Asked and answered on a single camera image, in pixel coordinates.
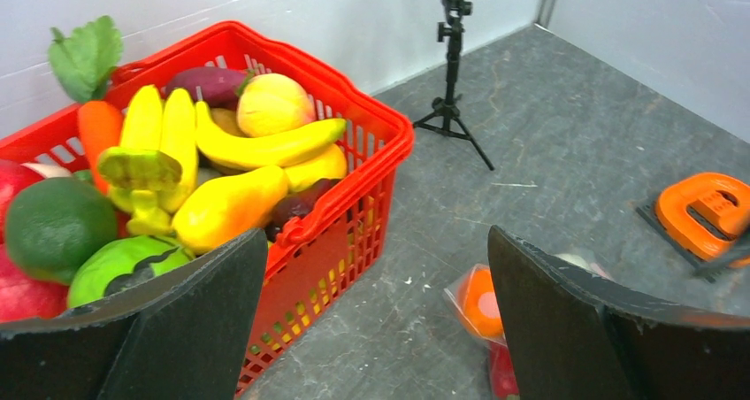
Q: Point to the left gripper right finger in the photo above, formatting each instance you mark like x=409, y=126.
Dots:
x=573, y=334

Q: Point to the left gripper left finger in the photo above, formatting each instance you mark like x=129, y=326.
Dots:
x=181, y=335

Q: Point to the toy orange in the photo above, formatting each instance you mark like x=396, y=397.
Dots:
x=477, y=305

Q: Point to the clear zip top bag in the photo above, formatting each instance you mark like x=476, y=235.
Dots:
x=449, y=294

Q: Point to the small round toy watermelon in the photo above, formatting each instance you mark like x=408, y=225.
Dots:
x=123, y=264

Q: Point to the yellow toy mango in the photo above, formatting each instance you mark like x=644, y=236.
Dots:
x=223, y=208

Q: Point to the red plastic basket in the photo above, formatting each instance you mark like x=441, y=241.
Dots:
x=324, y=253

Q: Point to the yellow toy banana bunch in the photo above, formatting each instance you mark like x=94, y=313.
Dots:
x=153, y=170

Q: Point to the pink red toy apple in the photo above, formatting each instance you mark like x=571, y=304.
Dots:
x=24, y=298

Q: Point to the dark green toy avocado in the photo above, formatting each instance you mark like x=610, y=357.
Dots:
x=54, y=226

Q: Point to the orange plastic tape dispenser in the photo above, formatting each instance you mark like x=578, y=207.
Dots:
x=705, y=218

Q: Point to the toy peach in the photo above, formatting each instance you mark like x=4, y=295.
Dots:
x=271, y=104

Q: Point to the black tripod stand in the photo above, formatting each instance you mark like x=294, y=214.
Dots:
x=445, y=118

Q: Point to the purple toy sweet potato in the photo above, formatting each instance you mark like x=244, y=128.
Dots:
x=216, y=86

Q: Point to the toy carrot with leaves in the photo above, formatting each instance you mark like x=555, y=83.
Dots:
x=83, y=63

